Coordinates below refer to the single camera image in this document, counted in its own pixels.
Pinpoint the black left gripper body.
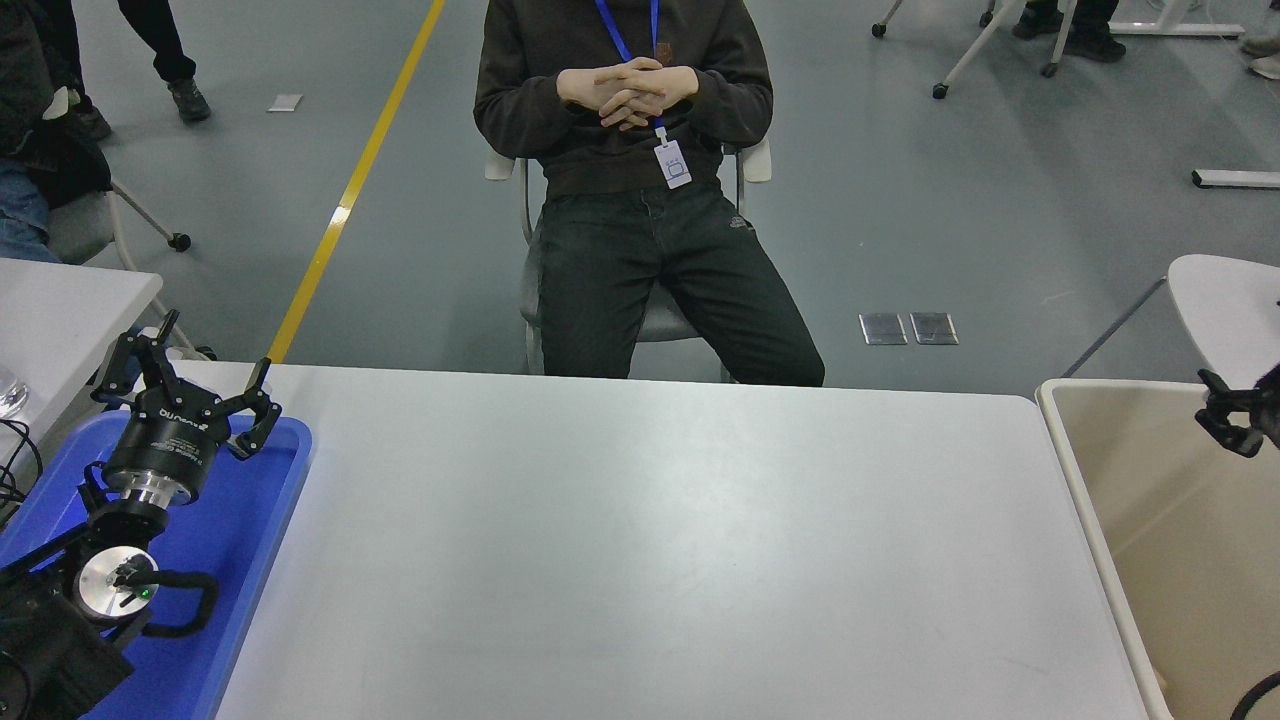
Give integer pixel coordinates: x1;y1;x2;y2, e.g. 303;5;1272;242
104;390;233;495

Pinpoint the person's right hand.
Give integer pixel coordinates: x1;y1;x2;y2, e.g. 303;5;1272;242
556;56;666;113

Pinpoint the person's left hand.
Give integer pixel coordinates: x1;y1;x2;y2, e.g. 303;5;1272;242
598;64;699;132

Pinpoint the white side table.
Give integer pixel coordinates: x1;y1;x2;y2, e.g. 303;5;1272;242
0;257;165;471

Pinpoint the large pale bin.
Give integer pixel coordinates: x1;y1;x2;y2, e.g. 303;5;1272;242
1035;378;1280;720

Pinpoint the white round table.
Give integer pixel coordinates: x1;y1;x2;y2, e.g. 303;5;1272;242
1063;253;1280;404

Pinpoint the blue plastic tray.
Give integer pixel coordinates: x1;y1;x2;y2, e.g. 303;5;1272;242
0;408;314;720

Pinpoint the grey chair with white back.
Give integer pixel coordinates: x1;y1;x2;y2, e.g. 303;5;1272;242
485;135;773;384

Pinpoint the white rolling chair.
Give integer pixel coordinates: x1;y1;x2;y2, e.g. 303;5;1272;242
871;0;1081;101

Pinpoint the black cable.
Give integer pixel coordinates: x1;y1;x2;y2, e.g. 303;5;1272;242
0;418;46;526

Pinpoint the blue lanyard with badge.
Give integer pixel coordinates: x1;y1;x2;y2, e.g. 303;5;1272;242
595;0;693;191

